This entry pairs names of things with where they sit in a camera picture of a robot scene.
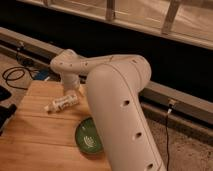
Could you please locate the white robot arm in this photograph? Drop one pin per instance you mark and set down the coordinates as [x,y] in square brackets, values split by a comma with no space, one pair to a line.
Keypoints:
[113,84]

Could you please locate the blue object on floor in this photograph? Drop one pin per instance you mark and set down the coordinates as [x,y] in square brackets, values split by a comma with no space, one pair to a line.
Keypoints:
[41,75]

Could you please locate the wooden window frame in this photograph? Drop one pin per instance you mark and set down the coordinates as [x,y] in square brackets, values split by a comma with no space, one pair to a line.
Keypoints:
[187,21]

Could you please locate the metal floor rail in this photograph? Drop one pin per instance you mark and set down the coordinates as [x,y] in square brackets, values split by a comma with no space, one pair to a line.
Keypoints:
[193,116]

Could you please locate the green ceramic bowl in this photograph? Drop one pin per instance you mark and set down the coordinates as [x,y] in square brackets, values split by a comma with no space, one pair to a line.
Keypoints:
[87,138]

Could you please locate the small white bottle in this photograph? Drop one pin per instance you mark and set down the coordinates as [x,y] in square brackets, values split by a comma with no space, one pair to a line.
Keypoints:
[61,103]

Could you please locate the black device at left edge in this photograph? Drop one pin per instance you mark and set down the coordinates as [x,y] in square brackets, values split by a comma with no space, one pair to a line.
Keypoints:
[5,113]

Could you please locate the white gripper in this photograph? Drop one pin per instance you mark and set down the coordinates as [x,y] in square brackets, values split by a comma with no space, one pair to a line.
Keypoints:
[71,84]

